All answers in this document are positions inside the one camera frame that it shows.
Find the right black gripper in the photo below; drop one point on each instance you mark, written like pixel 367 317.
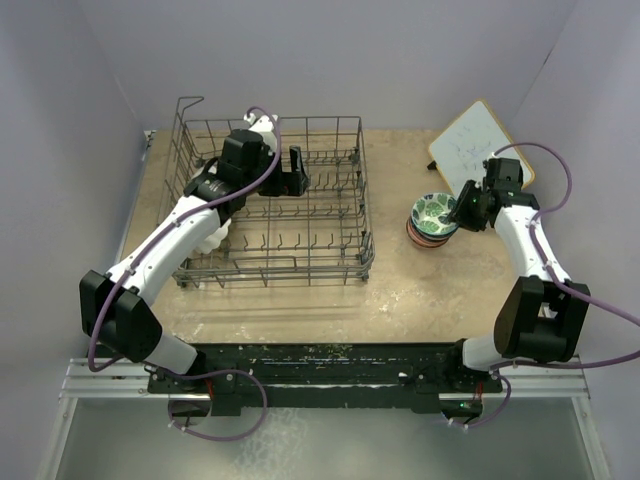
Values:
pixel 460 214

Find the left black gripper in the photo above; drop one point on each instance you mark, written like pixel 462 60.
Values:
pixel 297 179

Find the green leaf patterned bowl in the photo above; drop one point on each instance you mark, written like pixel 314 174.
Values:
pixel 430 214

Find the orange red patterned bowl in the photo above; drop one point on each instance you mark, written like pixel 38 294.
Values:
pixel 421 241

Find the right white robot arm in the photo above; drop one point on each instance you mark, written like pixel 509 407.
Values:
pixel 542 317

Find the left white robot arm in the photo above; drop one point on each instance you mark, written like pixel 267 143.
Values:
pixel 116 306

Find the white fluted bowl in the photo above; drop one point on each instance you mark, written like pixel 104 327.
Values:
pixel 213 241

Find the grey wire dish rack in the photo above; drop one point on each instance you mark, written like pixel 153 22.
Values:
pixel 322 236

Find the small whiteboard yellow frame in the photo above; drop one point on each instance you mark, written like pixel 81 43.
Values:
pixel 461 148

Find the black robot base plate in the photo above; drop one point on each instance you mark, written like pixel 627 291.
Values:
pixel 420 377

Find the aluminium rail frame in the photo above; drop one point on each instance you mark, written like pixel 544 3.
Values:
pixel 111 426

